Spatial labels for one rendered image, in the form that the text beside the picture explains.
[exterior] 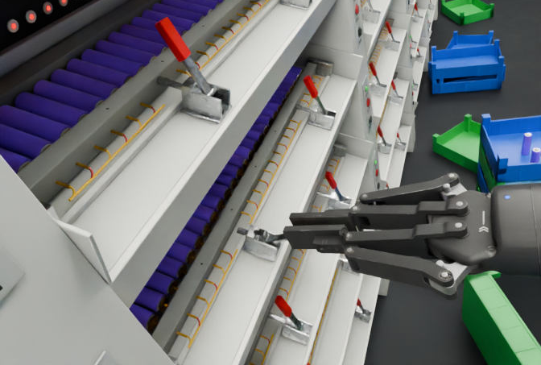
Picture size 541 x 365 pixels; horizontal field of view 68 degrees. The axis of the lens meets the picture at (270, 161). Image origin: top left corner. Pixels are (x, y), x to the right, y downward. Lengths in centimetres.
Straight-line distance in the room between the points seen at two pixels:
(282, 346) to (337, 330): 25
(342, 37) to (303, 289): 45
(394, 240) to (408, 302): 93
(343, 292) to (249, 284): 47
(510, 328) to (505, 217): 72
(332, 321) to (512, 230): 58
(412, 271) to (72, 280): 25
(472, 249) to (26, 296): 31
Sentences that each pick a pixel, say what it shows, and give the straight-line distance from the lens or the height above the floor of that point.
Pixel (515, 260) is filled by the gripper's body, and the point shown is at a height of 83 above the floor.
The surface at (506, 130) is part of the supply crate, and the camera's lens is 133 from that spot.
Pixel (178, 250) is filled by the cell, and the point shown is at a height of 79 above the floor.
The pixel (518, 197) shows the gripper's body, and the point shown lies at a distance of 36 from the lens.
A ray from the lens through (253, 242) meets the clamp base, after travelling 48.
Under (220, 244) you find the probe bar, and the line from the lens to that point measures 47.
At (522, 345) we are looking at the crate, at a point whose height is 20.
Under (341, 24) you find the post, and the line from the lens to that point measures 77.
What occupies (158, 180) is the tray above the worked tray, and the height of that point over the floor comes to 94.
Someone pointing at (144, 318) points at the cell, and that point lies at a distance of 44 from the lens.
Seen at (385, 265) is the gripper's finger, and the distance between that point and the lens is 37.
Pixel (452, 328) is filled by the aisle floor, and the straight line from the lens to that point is 128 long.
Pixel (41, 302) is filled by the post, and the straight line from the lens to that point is 24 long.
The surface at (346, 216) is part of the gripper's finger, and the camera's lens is 42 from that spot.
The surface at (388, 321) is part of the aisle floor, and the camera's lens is 128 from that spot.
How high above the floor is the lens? 111
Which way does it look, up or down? 36 degrees down
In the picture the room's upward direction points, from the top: 18 degrees counter-clockwise
